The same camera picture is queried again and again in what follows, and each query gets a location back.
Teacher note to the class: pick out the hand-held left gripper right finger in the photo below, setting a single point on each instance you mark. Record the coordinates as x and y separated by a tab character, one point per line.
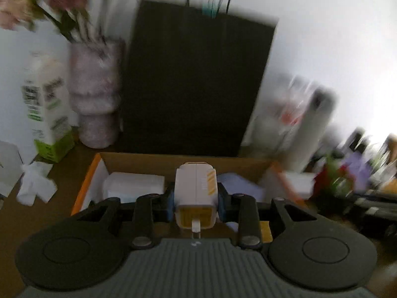
221	203

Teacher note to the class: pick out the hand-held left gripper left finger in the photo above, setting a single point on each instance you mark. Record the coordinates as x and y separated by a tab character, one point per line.
169	203

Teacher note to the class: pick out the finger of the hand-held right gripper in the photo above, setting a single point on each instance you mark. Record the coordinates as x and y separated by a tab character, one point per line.
369	195
372	208

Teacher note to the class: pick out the purple fabric pouch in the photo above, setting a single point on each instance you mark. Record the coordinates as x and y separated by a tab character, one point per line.
238	186

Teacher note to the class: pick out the small white yellow box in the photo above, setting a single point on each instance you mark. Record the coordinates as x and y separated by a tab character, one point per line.
194	186

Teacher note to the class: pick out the translucent white plastic container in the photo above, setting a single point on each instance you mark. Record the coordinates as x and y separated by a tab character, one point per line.
133	186

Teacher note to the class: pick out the red fabric flower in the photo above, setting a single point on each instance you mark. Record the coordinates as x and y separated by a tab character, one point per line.
324	177

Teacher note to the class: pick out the red cardboard box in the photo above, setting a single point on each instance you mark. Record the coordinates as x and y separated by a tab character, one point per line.
139	163

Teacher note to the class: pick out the wooden desktop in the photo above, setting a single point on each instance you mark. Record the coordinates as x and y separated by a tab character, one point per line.
68	180

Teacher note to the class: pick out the purple tissue pack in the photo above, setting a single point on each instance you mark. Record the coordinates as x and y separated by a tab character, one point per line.
356	167

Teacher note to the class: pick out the white thermos bottle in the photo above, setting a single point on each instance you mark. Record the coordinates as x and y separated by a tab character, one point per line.
313	130

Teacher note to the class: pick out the clear plastic water bottle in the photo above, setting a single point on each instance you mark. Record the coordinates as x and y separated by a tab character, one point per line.
279	115

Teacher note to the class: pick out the black paper bag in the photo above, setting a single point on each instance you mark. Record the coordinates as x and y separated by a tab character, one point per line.
192	83

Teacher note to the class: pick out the crumpled white tissue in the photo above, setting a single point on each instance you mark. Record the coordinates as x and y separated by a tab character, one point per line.
35	183

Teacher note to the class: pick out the white milk carton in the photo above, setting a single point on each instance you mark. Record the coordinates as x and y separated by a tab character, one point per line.
46	105

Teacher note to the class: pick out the white paper sheet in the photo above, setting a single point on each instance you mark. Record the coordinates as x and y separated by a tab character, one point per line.
9	167

